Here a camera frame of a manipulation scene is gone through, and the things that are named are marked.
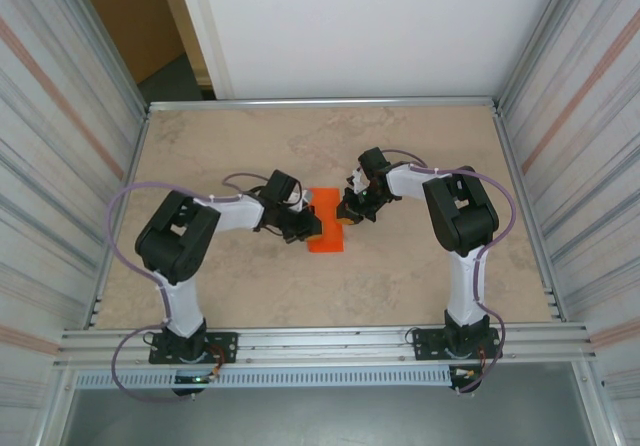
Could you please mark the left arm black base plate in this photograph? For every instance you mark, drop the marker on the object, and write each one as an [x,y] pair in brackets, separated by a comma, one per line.
[225,343]

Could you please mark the aluminium table side rail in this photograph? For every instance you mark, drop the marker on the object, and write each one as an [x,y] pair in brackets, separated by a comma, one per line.
[141,136]
[505,136]

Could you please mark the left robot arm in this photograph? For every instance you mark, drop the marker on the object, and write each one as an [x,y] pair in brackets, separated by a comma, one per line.
[175,236]

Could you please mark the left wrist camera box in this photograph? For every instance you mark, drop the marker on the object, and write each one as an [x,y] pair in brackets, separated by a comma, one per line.
[300,198]

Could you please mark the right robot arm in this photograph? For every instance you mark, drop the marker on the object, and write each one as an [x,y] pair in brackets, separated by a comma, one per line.
[465,211]

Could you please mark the aluminium frame post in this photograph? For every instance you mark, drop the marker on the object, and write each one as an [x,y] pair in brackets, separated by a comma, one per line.
[537,41]

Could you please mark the brown wooden door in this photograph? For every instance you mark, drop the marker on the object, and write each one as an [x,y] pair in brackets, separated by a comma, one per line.
[135,16]

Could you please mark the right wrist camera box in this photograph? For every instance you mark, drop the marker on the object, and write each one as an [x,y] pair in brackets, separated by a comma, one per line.
[360,181]

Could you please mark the aluminium mounting rail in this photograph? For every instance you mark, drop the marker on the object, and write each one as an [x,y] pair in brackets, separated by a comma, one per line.
[325,343]

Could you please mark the grey metal shelf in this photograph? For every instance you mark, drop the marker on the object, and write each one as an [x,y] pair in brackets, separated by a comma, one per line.
[325,416]

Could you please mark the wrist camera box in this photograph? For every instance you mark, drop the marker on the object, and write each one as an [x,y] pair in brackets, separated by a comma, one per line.
[360,181]
[300,198]

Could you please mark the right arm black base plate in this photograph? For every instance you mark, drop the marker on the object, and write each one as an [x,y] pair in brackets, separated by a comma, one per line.
[425,343]

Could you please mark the circuit board with green light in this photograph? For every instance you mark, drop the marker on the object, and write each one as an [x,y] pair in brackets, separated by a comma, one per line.
[195,379]

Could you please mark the orange square paper sheet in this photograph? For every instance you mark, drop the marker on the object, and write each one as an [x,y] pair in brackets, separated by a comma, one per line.
[330,241]

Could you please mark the aluminium table edge bar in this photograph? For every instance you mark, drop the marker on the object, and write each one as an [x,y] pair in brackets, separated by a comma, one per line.
[320,103]

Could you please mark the white door frame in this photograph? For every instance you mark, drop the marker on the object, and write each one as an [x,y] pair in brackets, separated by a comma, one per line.
[200,26]

